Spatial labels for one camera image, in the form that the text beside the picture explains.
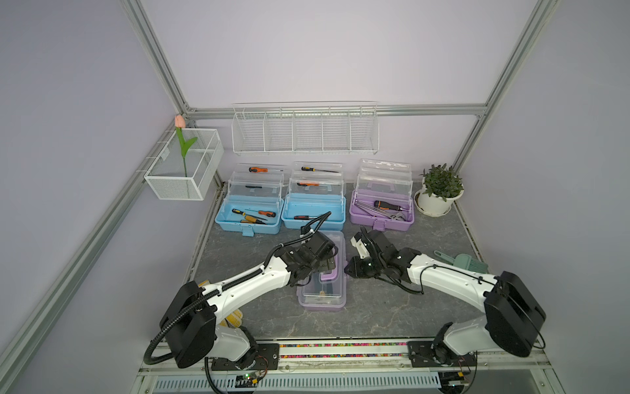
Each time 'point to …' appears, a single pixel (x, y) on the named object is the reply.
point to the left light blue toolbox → (253, 205)
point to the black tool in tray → (251, 186)
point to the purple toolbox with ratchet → (328, 289)
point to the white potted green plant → (440, 187)
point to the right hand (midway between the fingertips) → (345, 269)
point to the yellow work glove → (235, 319)
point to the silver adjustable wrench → (394, 215)
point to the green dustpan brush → (464, 261)
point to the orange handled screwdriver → (271, 214)
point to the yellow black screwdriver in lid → (312, 169)
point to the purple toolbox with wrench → (382, 196)
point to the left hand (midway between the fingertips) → (320, 262)
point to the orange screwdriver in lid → (256, 170)
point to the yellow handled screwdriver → (244, 213)
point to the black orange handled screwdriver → (386, 206)
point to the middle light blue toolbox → (315, 189)
